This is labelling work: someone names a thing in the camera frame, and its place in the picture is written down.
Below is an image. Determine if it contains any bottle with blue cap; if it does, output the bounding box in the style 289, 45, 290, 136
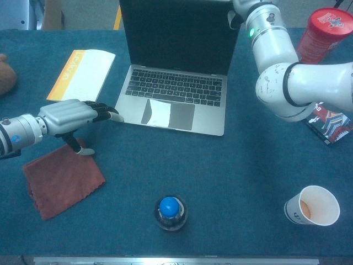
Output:
153, 195, 189, 232

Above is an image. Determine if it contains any black and red printed box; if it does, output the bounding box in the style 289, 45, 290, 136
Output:
304, 102, 353, 146

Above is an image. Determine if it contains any teal felt table cover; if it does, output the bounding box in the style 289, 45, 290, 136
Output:
0, 28, 353, 257

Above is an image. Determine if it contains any orange and white booklet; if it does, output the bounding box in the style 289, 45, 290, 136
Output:
46, 49, 116, 107

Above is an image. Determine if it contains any silver laptop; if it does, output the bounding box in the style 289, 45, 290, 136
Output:
114, 0, 240, 137

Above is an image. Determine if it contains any brown cardboard box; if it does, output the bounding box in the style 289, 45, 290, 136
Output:
41, 0, 65, 30

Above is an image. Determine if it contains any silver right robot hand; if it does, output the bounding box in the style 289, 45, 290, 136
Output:
227, 0, 278, 30

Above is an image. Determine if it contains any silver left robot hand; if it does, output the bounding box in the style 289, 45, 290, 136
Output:
37, 99, 125, 156

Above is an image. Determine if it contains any red cylindrical canister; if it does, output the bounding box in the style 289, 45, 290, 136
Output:
296, 7, 353, 65

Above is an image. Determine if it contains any metal rail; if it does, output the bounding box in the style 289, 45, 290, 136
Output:
33, 256, 320, 265

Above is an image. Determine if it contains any rust red folded cloth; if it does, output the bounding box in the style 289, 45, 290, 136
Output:
22, 137, 106, 221

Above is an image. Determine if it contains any brown plush toy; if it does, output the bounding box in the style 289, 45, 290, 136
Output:
0, 53, 17, 96

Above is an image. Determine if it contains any white paper cup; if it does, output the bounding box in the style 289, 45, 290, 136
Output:
284, 185, 341, 227

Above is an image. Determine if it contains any grey metal cabinet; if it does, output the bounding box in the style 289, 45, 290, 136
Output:
0, 0, 45, 30

